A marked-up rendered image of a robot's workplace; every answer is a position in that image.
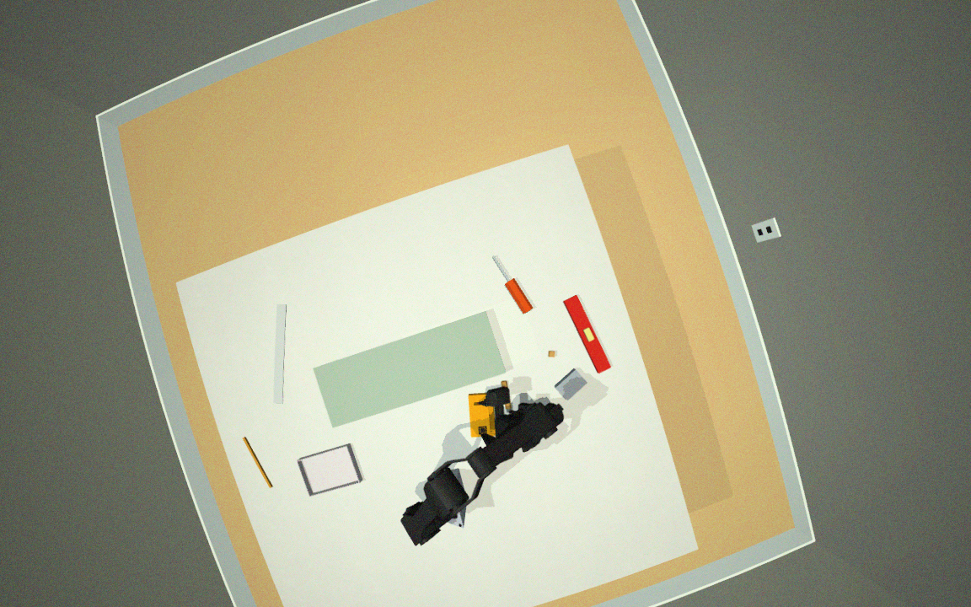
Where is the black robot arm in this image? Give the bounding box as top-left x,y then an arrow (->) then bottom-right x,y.
400,402 -> 564,546

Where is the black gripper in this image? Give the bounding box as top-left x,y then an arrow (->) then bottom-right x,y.
478,386 -> 520,446

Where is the orange-handled awl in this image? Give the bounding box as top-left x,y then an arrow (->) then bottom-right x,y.
492,255 -> 533,314

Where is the awl with brown wooden handle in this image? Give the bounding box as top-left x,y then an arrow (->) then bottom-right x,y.
501,380 -> 512,414

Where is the red flat bar with yellow patch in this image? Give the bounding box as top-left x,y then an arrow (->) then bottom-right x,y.
563,295 -> 611,373

